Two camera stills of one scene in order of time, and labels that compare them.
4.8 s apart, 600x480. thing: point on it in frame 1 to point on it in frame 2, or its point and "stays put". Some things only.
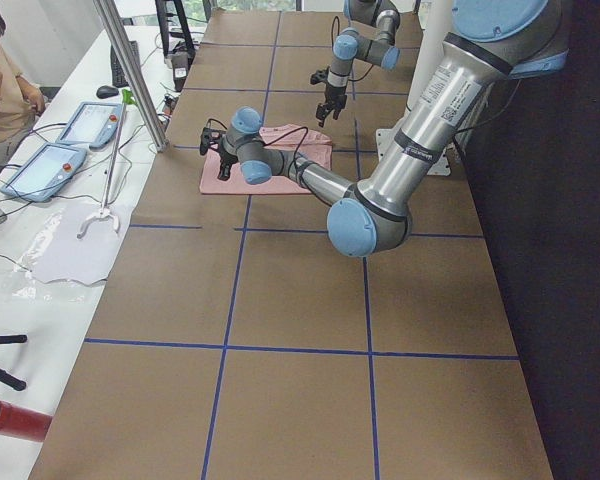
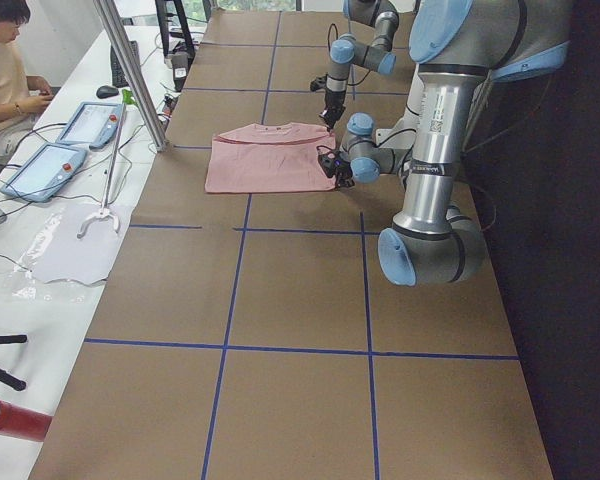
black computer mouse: x=106 y=91 stays put
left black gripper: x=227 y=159 to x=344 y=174
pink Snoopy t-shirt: x=312 y=144 stays put
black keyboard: x=118 y=77 stays put
